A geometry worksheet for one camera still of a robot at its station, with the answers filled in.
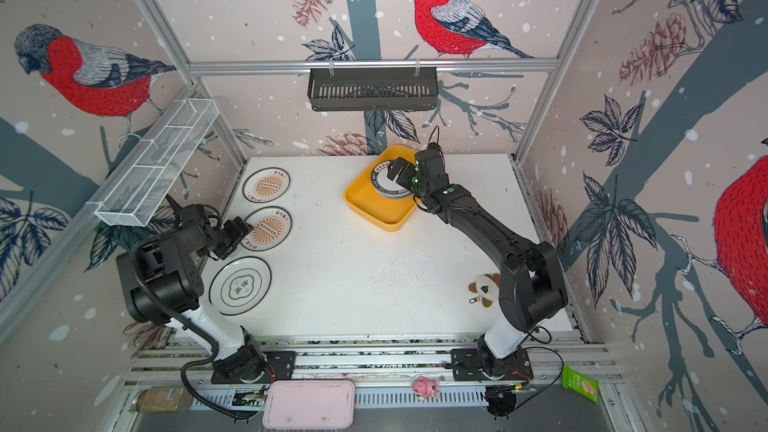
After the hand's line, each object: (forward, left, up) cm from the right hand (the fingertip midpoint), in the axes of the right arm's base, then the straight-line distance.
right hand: (396, 173), depth 86 cm
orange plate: (-6, +43, -21) cm, 49 cm away
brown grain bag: (-55, +51, -17) cm, 77 cm away
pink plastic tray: (-54, +18, -21) cm, 61 cm away
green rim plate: (+11, +5, -18) cm, 22 cm away
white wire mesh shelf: (-7, +64, +11) cm, 65 cm away
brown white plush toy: (-25, -27, -21) cm, 42 cm away
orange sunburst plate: (+13, +52, -21) cm, 58 cm away
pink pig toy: (-50, -8, -21) cm, 54 cm away
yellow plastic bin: (+1, +8, -19) cm, 21 cm away
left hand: (-11, +51, -17) cm, 55 cm away
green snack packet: (-47, -47, -24) cm, 71 cm away
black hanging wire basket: (+36, +22, +5) cm, 42 cm away
